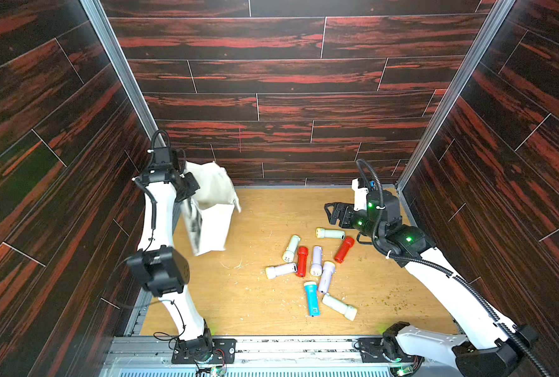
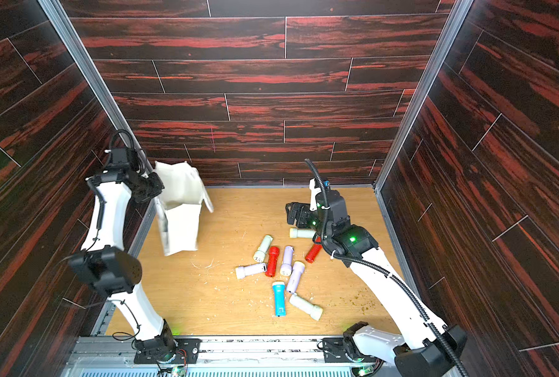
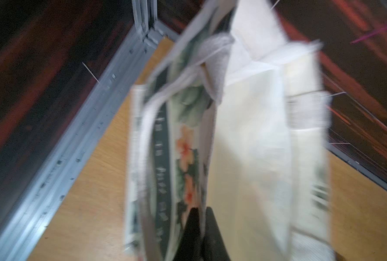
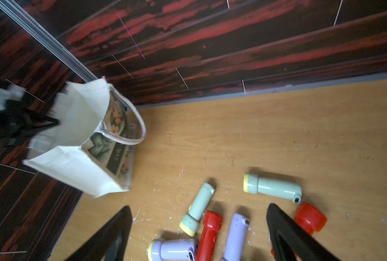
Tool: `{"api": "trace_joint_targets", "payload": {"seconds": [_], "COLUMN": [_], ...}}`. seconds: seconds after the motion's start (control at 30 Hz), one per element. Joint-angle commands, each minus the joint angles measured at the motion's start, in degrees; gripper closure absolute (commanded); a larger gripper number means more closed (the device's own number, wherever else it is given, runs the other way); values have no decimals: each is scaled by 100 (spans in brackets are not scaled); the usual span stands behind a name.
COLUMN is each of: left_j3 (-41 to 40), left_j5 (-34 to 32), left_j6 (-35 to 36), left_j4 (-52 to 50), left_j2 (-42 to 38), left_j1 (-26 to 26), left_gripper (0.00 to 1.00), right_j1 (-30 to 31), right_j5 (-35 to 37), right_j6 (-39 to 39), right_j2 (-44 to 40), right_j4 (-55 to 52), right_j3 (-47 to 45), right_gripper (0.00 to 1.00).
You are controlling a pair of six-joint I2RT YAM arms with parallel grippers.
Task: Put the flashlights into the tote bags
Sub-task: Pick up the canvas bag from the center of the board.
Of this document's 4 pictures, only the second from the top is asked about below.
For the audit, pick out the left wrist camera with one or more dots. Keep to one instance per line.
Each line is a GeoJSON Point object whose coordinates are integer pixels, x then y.
{"type": "Point", "coordinates": [125, 158]}

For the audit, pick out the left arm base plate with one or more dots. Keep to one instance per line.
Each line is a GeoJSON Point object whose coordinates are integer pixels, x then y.
{"type": "Point", "coordinates": [182, 351]}

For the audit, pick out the pale green flashlight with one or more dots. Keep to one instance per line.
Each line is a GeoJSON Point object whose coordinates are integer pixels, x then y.
{"type": "Point", "coordinates": [295, 233]}
{"type": "Point", "coordinates": [305, 306]}
{"type": "Point", "coordinates": [262, 251]}

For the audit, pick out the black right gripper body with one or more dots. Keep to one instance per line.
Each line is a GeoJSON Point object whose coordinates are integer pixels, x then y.
{"type": "Point", "coordinates": [303, 215]}

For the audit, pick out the pale green flashlight top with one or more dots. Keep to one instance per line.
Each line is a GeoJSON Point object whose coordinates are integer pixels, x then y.
{"type": "Point", "coordinates": [295, 233]}

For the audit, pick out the blue flashlight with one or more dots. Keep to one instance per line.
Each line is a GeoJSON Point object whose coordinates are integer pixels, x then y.
{"type": "Point", "coordinates": [279, 298]}

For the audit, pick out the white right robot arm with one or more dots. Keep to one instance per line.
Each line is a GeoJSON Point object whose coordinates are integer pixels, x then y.
{"type": "Point", "coordinates": [424, 344]}

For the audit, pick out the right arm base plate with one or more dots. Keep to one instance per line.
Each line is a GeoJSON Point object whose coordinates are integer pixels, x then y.
{"type": "Point", "coordinates": [338, 350]}

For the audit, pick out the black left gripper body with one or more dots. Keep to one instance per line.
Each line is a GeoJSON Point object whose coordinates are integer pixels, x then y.
{"type": "Point", "coordinates": [147, 188]}

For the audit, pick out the pale green flashlight bottom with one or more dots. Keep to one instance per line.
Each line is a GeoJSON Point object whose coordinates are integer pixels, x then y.
{"type": "Point", "coordinates": [305, 306]}

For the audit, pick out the red flashlight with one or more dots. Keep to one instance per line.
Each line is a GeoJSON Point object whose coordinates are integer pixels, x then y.
{"type": "Point", "coordinates": [313, 252]}
{"type": "Point", "coordinates": [274, 253]}

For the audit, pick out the lilac flashlight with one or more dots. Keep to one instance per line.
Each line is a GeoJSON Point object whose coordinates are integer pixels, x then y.
{"type": "Point", "coordinates": [286, 266]}
{"type": "Point", "coordinates": [295, 277]}
{"type": "Point", "coordinates": [248, 270]}

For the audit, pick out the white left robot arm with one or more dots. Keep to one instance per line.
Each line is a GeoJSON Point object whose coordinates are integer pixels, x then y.
{"type": "Point", "coordinates": [105, 266]}

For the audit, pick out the white floral tote bag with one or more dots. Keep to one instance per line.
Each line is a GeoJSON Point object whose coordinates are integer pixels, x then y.
{"type": "Point", "coordinates": [179, 206]}

